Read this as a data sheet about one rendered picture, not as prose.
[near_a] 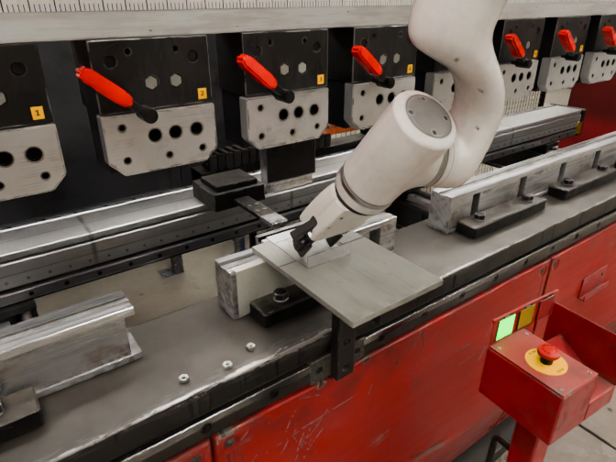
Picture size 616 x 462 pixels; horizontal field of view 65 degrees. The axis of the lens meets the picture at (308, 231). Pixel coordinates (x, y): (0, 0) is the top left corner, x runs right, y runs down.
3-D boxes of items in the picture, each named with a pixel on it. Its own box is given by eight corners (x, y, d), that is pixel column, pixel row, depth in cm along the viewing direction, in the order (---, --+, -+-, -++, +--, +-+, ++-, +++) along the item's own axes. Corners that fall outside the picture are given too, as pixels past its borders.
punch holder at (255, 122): (248, 151, 72) (242, 32, 65) (223, 139, 78) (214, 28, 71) (328, 136, 80) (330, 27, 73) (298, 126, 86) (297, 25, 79)
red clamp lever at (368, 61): (365, 43, 73) (397, 82, 79) (347, 41, 76) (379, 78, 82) (358, 53, 73) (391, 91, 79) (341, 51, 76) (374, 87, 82)
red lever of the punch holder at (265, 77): (249, 51, 62) (297, 95, 69) (234, 49, 65) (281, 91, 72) (242, 63, 62) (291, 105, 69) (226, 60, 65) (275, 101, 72)
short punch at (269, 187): (268, 196, 81) (265, 141, 77) (261, 192, 83) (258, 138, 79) (314, 183, 87) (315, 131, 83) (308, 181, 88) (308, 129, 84)
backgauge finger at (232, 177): (253, 240, 88) (251, 214, 86) (192, 196, 107) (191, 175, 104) (306, 223, 94) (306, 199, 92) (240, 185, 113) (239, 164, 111)
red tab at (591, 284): (583, 302, 146) (589, 281, 143) (577, 298, 148) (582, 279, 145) (607, 285, 154) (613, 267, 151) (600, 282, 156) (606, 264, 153)
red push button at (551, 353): (548, 375, 87) (553, 358, 85) (529, 361, 90) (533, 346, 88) (561, 367, 89) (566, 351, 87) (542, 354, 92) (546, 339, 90)
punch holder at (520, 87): (492, 103, 104) (506, 19, 97) (460, 97, 110) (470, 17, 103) (532, 95, 112) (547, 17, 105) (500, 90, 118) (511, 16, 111)
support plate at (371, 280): (352, 328, 64) (353, 323, 63) (251, 251, 83) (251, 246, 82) (443, 285, 73) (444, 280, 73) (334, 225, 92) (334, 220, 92)
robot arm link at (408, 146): (396, 156, 68) (337, 149, 65) (454, 93, 58) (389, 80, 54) (410, 208, 65) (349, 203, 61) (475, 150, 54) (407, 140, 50)
